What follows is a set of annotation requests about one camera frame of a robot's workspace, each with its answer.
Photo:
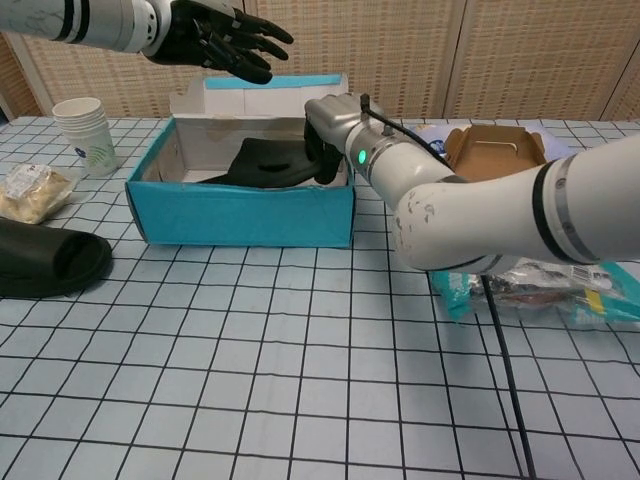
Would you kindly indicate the blue cardboard shoe box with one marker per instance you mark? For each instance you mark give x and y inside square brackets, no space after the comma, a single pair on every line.
[240,215]

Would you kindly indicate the blue checked tablecloth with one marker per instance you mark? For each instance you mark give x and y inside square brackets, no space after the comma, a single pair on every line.
[250,360]

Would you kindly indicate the brown cardboard gable box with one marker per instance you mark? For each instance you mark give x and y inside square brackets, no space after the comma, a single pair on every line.
[495,160]

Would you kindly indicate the stack of paper cups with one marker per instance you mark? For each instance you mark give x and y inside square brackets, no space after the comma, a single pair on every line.
[90,135]

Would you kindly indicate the light blue food bag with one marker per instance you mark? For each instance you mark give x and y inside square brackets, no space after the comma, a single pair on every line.
[557,145]

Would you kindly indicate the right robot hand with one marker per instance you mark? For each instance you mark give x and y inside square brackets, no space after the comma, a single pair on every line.
[335,115]

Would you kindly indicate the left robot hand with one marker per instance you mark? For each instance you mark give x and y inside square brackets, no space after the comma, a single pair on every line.
[200,35]

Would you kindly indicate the beige woven screen panel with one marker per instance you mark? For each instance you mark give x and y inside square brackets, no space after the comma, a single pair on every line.
[631,100]
[400,60]
[540,60]
[100,75]

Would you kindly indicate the teal snack package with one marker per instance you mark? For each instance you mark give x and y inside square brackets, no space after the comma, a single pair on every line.
[600,305]

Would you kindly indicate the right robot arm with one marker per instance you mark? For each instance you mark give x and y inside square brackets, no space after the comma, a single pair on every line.
[475,215]

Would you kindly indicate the clear bag of beige snacks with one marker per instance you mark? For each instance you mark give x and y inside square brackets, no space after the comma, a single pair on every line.
[30,195]

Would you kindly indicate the black slipper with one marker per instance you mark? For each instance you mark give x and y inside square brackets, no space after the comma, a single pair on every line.
[265,160]
[45,260]

